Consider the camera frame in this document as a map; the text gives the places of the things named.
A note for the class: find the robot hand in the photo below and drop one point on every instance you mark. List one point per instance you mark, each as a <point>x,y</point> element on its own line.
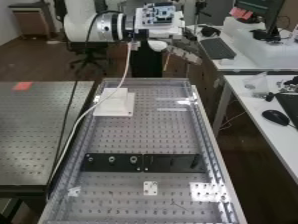
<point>159,23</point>

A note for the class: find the wooden chopstick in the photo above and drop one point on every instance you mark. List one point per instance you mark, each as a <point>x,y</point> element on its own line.
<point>166,64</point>

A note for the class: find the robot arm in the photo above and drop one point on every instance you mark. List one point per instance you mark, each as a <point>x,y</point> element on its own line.
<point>81,23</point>

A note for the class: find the black keyboard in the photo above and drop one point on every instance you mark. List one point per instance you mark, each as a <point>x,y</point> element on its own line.
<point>217,48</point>

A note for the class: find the black office chair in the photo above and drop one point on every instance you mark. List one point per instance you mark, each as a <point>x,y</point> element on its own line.
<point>88,56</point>

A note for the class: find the computer monitor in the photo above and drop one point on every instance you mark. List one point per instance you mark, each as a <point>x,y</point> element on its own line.
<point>259,8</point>

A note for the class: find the white desk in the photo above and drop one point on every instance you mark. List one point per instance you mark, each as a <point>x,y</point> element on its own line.
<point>247,61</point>
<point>260,110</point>

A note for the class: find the small white box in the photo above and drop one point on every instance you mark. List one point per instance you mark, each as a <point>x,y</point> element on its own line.
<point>114,103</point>

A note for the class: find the clear plastic bag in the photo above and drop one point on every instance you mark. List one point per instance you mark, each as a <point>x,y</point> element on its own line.
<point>255,85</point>

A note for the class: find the wooden cabinet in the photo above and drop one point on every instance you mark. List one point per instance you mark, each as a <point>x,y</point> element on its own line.
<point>30,20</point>

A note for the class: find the clear box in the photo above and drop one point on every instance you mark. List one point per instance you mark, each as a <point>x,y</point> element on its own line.
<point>207,133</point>

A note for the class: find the black computer mouse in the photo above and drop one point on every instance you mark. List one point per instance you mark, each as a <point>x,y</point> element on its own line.
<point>274,117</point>

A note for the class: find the black plate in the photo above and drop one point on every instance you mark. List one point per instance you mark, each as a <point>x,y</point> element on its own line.
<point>123,163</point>

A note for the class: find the small white square plate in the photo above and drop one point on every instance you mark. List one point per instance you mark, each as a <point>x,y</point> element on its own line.
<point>150,188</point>

